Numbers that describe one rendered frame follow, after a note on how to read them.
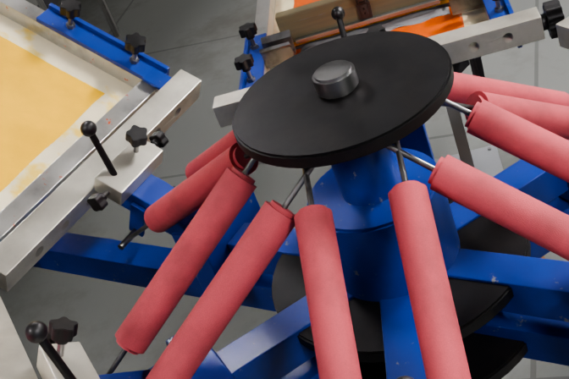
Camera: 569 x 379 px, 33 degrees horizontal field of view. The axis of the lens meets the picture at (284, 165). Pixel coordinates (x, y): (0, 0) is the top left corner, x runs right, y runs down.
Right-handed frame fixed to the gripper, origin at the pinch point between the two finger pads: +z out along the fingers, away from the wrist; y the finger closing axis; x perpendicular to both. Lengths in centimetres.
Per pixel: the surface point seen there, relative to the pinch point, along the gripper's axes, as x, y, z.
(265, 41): 23.7, -5.7, -0.3
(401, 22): -7.7, -2.8, 4.7
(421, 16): -12.3, -2.8, 4.4
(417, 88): -10, -99, -30
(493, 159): -25, 73, 98
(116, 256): 55, -62, 11
